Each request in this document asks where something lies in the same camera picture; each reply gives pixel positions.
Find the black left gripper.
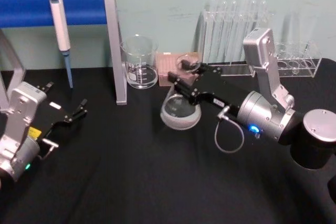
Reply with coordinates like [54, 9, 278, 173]
[28, 82, 89, 144]

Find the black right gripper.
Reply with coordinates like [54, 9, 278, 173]
[167, 59, 253, 116]

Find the clear glass conical flask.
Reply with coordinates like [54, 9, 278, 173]
[160, 52, 203, 131]

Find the clear acrylic tall tube rack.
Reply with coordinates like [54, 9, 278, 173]
[196, 8, 271, 78]

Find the pink pipette tip box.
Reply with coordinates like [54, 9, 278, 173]
[156, 51, 203, 87]

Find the clear glass test tube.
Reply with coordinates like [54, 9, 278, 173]
[220, 0, 229, 63]
[249, 0, 258, 34]
[241, 0, 250, 41]
[230, 0, 238, 65]
[211, 0, 220, 62]

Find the clear glass beaker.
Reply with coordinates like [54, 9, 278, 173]
[120, 34, 160, 90]

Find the white and blue pipette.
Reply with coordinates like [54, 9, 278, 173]
[48, 0, 75, 89]

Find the blue bar pipette stand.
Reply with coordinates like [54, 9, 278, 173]
[0, 0, 129, 112]

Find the black table cloth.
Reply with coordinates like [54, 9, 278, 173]
[0, 57, 336, 224]

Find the clear acrylic low tube rack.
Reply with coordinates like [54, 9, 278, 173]
[272, 40, 323, 79]

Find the right gripper's grey cable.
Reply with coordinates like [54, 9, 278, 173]
[214, 105, 246, 154]

